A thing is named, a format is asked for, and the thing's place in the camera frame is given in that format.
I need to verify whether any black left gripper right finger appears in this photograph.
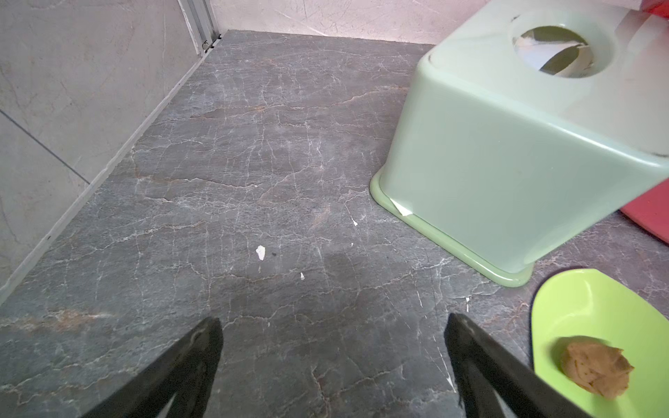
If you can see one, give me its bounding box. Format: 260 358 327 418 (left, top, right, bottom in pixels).
444 313 588 417

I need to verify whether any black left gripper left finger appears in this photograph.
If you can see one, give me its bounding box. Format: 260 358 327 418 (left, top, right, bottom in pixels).
85 317 224 417

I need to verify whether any green trowel near tissue box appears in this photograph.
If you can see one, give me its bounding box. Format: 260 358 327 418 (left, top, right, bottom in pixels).
531 269 668 417

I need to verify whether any brown soil lump on trowel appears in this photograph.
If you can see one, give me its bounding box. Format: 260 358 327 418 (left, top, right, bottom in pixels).
560 341 634 400

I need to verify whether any pink plastic bucket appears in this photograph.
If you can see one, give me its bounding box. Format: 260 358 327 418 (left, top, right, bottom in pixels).
617 1 668 242

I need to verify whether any mint green tissue box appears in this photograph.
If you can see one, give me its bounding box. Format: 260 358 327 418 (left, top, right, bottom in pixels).
370 1 668 287

